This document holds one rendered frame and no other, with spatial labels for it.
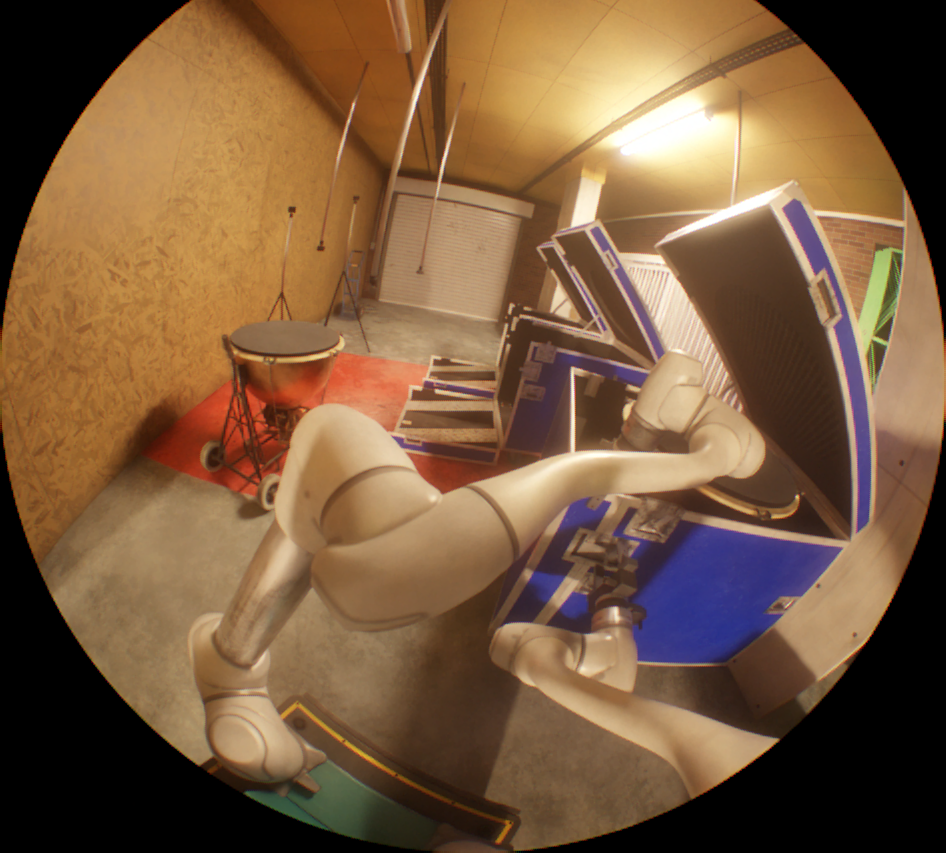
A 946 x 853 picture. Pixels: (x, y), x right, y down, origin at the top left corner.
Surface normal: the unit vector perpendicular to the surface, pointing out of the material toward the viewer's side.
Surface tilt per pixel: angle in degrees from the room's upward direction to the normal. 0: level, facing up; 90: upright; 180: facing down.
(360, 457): 12
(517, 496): 18
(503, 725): 0
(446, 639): 0
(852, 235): 90
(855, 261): 90
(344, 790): 0
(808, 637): 90
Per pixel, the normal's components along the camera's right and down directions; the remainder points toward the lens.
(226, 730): 0.32, -0.83
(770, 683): -0.98, -0.16
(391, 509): 0.15, -0.80
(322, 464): -0.34, -0.59
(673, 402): -0.66, 0.04
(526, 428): 0.00, 0.36
